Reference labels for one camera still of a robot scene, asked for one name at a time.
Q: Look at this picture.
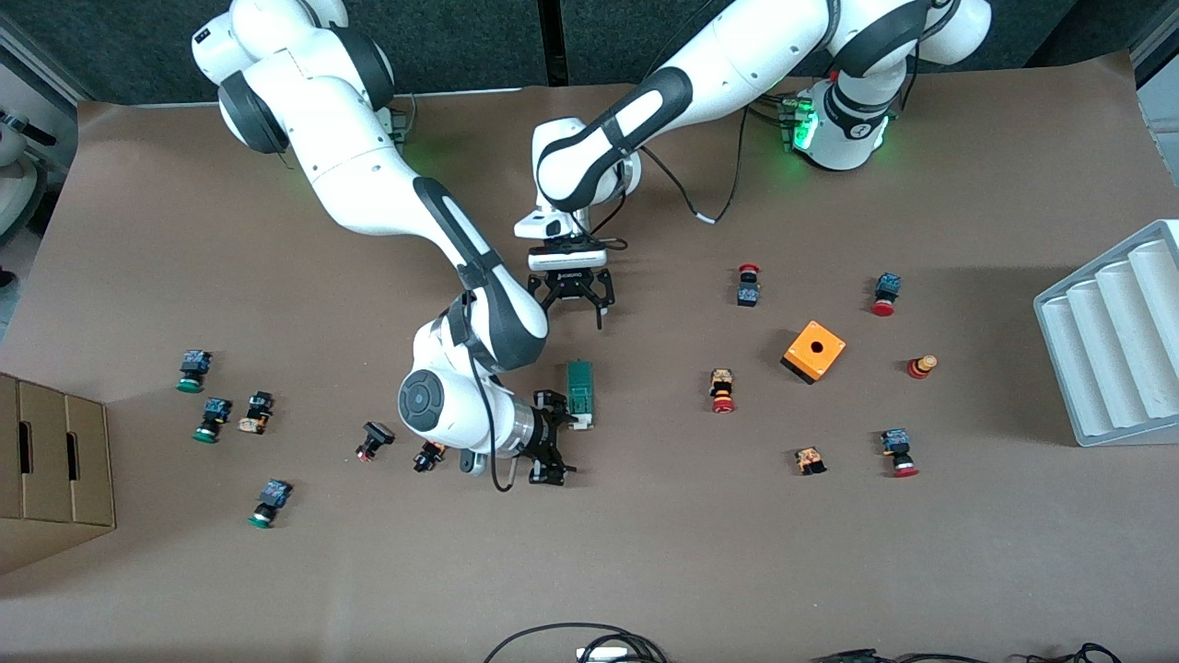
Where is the green load switch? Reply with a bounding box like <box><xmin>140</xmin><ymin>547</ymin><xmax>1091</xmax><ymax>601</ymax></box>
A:
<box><xmin>565</xmin><ymin>359</ymin><xmax>597</xmax><ymax>431</ymax></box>

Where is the brown table cover sheet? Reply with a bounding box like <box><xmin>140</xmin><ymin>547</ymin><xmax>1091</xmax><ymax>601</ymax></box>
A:
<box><xmin>0</xmin><ymin>51</ymin><xmax>1179</xmax><ymax>663</ymax></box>

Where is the green mushroom push button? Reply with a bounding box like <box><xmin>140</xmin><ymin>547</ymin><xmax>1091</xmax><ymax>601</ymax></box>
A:
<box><xmin>247</xmin><ymin>478</ymin><xmax>294</xmax><ymax>530</ymax></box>
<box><xmin>192</xmin><ymin>397</ymin><xmax>233</xmax><ymax>445</ymax></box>
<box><xmin>176</xmin><ymin>349</ymin><xmax>214</xmax><ymax>394</ymax></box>

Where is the red mushroom button blue block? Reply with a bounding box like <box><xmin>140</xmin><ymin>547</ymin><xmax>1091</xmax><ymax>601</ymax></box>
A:
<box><xmin>870</xmin><ymin>272</ymin><xmax>904</xmax><ymax>318</ymax></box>
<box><xmin>880</xmin><ymin>427</ymin><xmax>920</xmax><ymax>479</ymax></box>

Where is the brown cardboard box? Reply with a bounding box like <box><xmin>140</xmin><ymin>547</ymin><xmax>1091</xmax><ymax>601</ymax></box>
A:
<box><xmin>0</xmin><ymin>371</ymin><xmax>118</xmax><ymax>576</ymax></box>

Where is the white grooved plastic tray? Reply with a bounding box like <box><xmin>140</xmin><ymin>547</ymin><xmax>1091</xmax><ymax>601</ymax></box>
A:
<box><xmin>1033</xmin><ymin>218</ymin><xmax>1179</xmax><ymax>448</ymax></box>

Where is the white machine part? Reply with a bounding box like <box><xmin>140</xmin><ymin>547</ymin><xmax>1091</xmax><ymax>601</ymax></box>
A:
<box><xmin>0</xmin><ymin>109</ymin><xmax>58</xmax><ymax>248</ymax></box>

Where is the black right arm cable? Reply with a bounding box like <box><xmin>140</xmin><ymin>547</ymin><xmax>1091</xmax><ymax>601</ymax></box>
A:
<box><xmin>458</xmin><ymin>291</ymin><xmax>515</xmax><ymax>493</ymax></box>

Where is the black cable white tip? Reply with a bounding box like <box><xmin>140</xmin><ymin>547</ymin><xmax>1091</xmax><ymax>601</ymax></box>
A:
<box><xmin>636</xmin><ymin>106</ymin><xmax>749</xmax><ymax>225</ymax></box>

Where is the thin black cable loop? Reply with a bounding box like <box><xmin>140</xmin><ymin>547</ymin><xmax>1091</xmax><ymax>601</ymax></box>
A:
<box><xmin>482</xmin><ymin>622</ymin><xmax>646</xmax><ymax>663</ymax></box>

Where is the black switch white rectangular face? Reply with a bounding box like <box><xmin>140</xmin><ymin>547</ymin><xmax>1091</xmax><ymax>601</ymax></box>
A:
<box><xmin>355</xmin><ymin>421</ymin><xmax>397</xmax><ymax>462</ymax></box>

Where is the thick black cable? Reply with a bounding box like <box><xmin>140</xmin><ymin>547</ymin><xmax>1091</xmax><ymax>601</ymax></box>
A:
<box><xmin>578</xmin><ymin>632</ymin><xmax>670</xmax><ymax>663</ymax></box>

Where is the orange push button enclosure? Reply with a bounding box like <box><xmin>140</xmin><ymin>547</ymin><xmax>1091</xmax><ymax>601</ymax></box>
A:
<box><xmin>779</xmin><ymin>320</ymin><xmax>847</xmax><ymax>386</ymax></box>

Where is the black vertical post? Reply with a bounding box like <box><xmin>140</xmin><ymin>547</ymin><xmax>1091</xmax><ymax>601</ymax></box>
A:
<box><xmin>539</xmin><ymin>0</ymin><xmax>565</xmax><ymax>87</ymax></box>

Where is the black base cable bundle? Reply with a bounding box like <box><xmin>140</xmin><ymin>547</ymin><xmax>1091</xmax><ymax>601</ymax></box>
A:
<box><xmin>744</xmin><ymin>92</ymin><xmax>795</xmax><ymax>130</ymax></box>

